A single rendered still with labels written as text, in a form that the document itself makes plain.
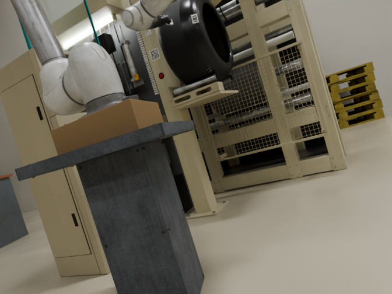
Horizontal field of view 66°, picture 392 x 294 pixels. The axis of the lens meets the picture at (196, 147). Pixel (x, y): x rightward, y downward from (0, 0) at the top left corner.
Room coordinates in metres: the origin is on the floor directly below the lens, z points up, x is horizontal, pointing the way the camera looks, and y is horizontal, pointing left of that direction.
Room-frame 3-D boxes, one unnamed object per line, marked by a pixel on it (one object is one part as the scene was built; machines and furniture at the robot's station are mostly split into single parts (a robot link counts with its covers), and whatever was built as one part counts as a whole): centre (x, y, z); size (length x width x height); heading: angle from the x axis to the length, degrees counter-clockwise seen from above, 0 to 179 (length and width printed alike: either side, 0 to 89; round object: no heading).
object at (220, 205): (2.25, 0.06, 0.01); 0.27 x 0.27 x 0.02; 62
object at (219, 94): (2.15, -0.18, 0.80); 0.37 x 0.36 x 0.02; 152
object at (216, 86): (2.03, -0.11, 0.84); 0.36 x 0.09 x 0.06; 62
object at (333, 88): (4.88, -2.32, 0.42); 1.18 x 0.83 x 0.84; 79
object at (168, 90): (2.23, -0.02, 0.90); 0.40 x 0.03 x 0.10; 152
